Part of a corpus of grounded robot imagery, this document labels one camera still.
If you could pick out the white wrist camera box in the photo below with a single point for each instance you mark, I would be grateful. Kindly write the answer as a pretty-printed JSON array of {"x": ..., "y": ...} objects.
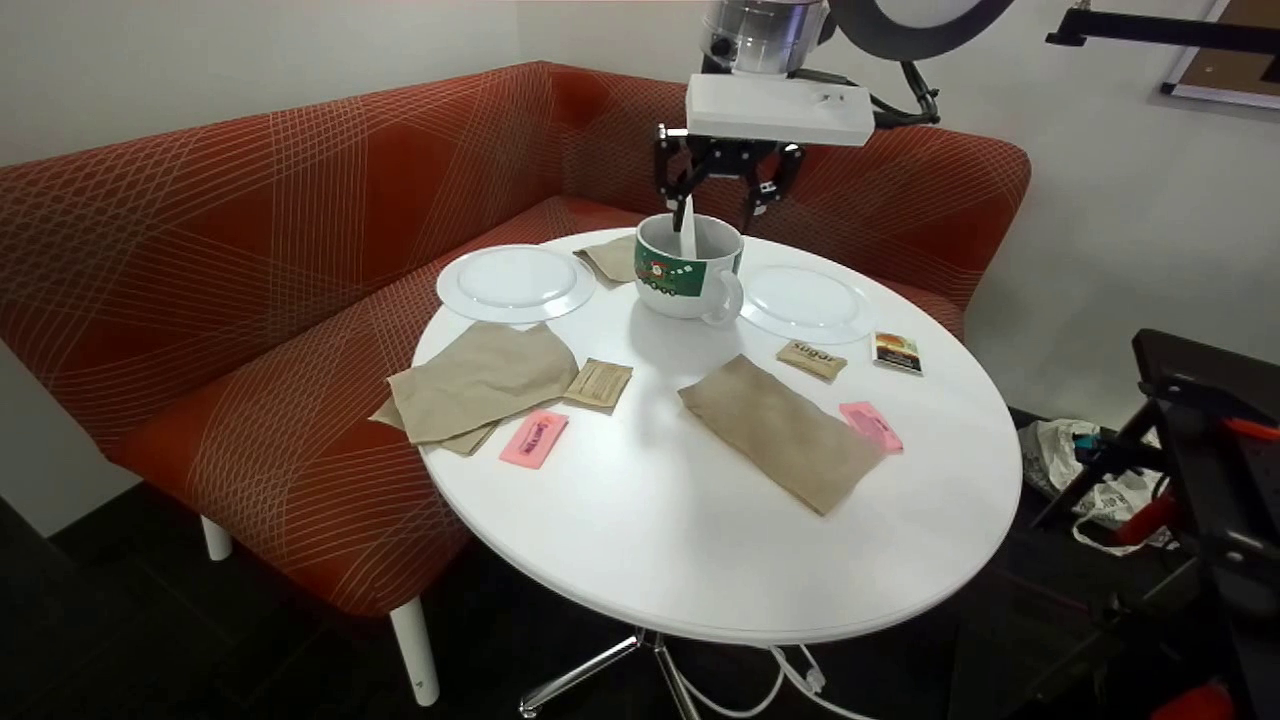
[{"x": 782, "y": 108}]

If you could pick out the brown tea packet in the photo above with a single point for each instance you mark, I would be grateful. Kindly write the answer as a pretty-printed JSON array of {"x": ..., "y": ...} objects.
[
  {"x": 596, "y": 384},
  {"x": 810, "y": 362}
]

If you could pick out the orange patterned sofa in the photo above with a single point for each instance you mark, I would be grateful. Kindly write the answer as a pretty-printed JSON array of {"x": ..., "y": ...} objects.
[{"x": 200, "y": 266}]

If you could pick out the clear plastic lid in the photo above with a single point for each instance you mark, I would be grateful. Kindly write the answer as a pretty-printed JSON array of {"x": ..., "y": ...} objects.
[
  {"x": 801, "y": 301},
  {"x": 512, "y": 281}
]

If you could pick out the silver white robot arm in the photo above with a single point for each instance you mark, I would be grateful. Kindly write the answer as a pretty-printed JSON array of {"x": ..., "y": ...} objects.
[{"x": 766, "y": 35}]

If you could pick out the black orange tea packet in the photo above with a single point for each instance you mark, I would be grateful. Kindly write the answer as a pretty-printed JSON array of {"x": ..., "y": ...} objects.
[{"x": 896, "y": 348}]

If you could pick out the white green christmas mug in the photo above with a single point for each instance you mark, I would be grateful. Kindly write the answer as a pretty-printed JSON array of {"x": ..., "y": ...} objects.
[{"x": 680, "y": 281}]

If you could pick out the chrome table base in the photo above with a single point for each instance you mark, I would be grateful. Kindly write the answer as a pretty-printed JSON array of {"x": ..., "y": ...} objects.
[{"x": 575, "y": 679}]

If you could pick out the black overhead bar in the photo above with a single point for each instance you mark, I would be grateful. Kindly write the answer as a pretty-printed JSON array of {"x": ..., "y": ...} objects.
[{"x": 1146, "y": 24}]

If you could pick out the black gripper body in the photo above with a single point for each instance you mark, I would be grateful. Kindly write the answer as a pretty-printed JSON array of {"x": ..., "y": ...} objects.
[{"x": 724, "y": 154}]

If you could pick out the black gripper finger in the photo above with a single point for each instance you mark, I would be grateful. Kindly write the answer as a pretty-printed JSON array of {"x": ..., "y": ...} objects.
[
  {"x": 680, "y": 175},
  {"x": 778, "y": 171}
]

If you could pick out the framed cork board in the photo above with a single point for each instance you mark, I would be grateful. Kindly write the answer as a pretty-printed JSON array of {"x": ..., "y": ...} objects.
[{"x": 1232, "y": 67}]

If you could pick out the white plastic bag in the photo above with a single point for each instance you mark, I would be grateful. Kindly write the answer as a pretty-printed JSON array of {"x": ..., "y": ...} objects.
[{"x": 1065, "y": 452}]

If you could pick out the pink sugar packet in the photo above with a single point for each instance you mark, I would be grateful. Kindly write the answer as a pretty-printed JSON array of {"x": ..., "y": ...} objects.
[
  {"x": 869, "y": 426},
  {"x": 532, "y": 436}
]

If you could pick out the large brown paper napkin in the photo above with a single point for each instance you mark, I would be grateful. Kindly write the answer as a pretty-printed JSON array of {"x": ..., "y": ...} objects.
[{"x": 782, "y": 433}]

